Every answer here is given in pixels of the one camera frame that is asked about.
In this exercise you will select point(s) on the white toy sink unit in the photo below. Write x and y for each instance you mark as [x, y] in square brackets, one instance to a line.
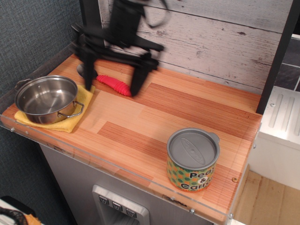
[276, 150]

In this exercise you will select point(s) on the silver dispenser panel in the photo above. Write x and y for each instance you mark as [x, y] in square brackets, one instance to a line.
[114, 209]

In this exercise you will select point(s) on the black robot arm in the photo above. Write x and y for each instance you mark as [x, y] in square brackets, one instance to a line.
[121, 32]

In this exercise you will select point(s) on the clear acrylic edge guard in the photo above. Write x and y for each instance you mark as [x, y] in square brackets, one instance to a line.
[117, 168]

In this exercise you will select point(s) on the stainless steel pot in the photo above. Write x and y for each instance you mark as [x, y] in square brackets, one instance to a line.
[48, 99]

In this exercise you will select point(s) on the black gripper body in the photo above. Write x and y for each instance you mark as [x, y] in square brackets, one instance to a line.
[118, 51]

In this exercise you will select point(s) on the grey toy fridge cabinet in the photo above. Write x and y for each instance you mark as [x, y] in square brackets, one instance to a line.
[77, 178]

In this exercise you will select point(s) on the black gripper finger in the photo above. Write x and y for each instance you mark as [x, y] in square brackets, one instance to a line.
[140, 74]
[88, 60]

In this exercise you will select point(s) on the orange object bottom left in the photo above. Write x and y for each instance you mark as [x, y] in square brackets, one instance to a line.
[31, 220]

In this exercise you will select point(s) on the red handled metal spoon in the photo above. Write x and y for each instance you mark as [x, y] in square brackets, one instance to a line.
[113, 83]

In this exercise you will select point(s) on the dark right post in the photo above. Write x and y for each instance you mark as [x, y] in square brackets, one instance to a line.
[279, 56]

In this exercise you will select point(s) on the peas and carrots toy can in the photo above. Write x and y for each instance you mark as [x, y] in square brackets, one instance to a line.
[192, 156]

